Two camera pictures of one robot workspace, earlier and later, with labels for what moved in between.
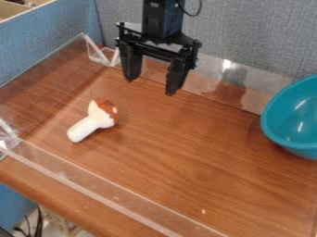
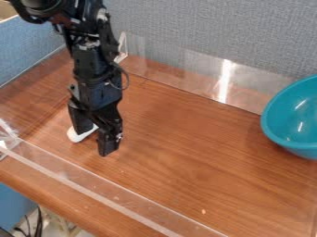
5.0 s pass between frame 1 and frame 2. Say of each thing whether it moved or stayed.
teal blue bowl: stayed
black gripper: moved
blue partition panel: stayed
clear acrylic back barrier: stayed
